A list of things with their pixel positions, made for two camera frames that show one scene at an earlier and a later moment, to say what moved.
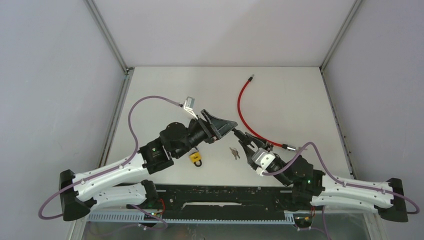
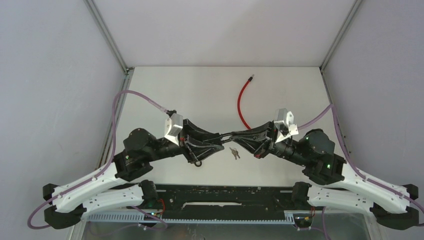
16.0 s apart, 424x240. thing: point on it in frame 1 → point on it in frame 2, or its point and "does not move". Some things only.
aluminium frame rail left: (128, 69) does not move
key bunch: (235, 153) does not move
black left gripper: (217, 128) → (195, 133)
